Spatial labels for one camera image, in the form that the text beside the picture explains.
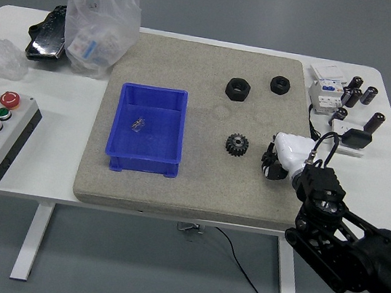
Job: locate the glossy black packet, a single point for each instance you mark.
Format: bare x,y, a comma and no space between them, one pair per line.
47,39

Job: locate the small clear plastic bag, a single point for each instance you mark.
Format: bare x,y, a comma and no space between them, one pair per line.
138,124

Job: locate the black spur gear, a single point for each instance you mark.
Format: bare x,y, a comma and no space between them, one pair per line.
231,149

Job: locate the white plastic bag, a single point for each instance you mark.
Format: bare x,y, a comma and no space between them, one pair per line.
105,11

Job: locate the red emergency stop button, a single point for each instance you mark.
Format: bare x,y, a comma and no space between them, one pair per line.
10,99

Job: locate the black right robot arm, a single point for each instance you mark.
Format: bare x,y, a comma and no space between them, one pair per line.
378,255

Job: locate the blue plastic box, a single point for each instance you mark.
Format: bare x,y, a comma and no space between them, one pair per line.
160,137

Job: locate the grey-brown mat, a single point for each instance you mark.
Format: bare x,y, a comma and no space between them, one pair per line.
210,193

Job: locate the white wall socket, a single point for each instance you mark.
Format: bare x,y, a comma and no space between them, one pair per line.
338,127

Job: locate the black power adapter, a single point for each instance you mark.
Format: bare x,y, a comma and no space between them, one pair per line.
356,138

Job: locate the white circuit breaker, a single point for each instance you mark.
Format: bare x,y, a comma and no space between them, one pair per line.
320,99

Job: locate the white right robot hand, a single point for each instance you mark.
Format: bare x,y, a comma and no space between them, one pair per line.
292,150

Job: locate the white blue carton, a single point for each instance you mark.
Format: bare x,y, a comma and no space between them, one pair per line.
83,46

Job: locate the metal under-table bracket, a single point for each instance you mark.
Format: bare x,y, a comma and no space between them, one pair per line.
189,227

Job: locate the small black hex nut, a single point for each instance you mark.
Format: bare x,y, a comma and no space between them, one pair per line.
274,88

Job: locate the white flat carton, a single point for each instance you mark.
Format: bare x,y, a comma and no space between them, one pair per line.
326,71

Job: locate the green push button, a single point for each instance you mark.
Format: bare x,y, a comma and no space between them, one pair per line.
2,113

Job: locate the large black hex nut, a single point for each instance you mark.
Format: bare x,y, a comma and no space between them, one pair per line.
231,93

